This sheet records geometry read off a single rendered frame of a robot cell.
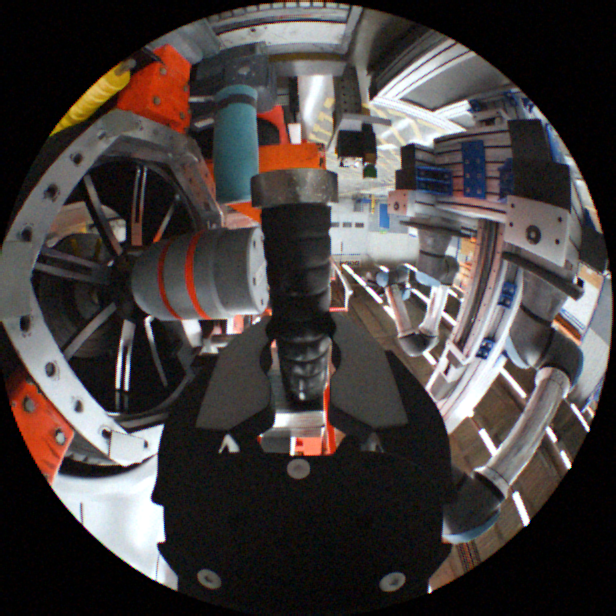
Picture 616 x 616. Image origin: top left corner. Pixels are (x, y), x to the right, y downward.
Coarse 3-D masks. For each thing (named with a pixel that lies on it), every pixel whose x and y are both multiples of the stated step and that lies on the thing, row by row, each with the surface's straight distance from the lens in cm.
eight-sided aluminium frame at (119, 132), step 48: (96, 144) 28; (144, 144) 36; (192, 144) 46; (48, 192) 28; (192, 192) 51; (0, 288) 21; (48, 336) 22; (48, 384) 22; (96, 432) 25; (144, 432) 30
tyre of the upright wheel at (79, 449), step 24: (96, 120) 42; (48, 144) 36; (48, 168) 34; (168, 168) 52; (24, 192) 32; (0, 336) 29; (0, 360) 29; (168, 408) 47; (72, 456) 35; (96, 456) 36
